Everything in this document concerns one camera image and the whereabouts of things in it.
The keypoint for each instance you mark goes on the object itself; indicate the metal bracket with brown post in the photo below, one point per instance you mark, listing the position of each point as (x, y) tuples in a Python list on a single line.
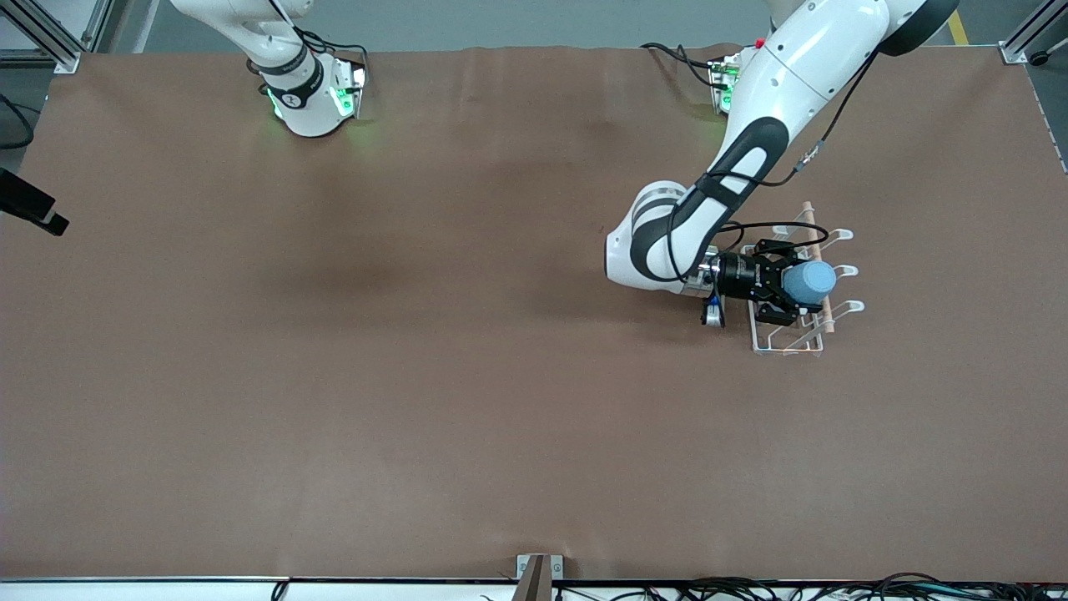
[(539, 576)]

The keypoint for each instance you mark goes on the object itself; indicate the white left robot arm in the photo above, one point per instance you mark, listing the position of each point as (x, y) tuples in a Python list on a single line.
[(793, 75)]

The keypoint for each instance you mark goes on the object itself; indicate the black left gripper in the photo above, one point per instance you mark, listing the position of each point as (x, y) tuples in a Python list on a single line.
[(738, 277)]

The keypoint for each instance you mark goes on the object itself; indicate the aluminium frame profile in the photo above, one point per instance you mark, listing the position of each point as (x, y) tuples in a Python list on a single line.
[(58, 42), (1026, 37)]

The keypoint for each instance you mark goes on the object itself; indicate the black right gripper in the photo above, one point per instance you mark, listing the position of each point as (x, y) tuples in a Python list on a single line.
[(22, 197)]

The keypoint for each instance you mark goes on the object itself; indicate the blue plastic cup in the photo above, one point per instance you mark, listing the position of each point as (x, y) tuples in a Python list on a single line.
[(811, 282)]

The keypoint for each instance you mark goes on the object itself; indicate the brown table mat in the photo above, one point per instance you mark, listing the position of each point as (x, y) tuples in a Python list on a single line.
[(417, 376)]

